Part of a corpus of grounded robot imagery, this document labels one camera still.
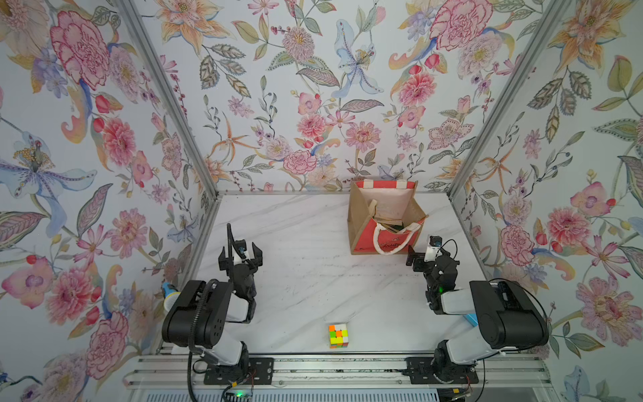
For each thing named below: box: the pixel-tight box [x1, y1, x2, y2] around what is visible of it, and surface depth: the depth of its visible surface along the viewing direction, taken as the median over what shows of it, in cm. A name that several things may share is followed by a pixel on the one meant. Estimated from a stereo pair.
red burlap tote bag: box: [347, 180, 429, 256], surface depth 95 cm
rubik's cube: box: [328, 323, 350, 350], surface depth 78 cm
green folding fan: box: [374, 216, 405, 233], surface depth 109 cm
